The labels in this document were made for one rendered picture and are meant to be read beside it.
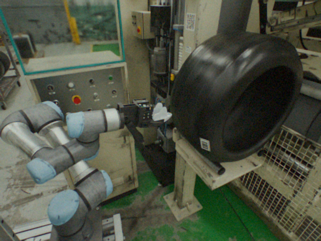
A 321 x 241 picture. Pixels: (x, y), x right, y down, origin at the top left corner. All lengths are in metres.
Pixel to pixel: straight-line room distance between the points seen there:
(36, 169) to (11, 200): 1.77
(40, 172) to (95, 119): 0.20
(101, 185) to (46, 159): 0.33
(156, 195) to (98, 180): 1.14
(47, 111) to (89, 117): 0.41
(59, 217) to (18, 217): 1.39
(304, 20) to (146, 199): 1.72
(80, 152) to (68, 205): 0.27
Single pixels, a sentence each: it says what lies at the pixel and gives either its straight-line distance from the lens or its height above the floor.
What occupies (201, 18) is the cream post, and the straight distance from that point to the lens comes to 1.02.
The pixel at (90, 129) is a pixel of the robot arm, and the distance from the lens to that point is 0.60.
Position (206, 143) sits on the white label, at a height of 1.13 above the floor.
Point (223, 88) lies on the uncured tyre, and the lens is 0.69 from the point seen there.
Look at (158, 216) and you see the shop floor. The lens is 1.86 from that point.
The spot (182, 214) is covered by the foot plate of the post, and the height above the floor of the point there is 0.01.
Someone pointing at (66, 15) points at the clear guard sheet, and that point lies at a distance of 1.18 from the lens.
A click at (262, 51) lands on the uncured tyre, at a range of 0.77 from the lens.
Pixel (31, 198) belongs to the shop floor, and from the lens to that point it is 2.31.
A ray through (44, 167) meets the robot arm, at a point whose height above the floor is 1.21.
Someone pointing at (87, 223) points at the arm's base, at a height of 0.78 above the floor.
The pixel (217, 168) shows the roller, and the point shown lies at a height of 0.92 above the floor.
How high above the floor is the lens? 1.60
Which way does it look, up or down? 33 degrees down
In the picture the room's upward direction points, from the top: straight up
